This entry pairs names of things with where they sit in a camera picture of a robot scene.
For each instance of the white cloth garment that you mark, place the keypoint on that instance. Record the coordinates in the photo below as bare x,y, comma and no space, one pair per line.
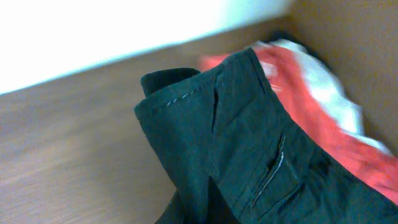
328,91

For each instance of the red shirt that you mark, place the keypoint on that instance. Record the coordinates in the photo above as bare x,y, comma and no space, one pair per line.
376,170

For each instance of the black shorts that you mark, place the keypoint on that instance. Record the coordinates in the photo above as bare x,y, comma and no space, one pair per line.
236,156

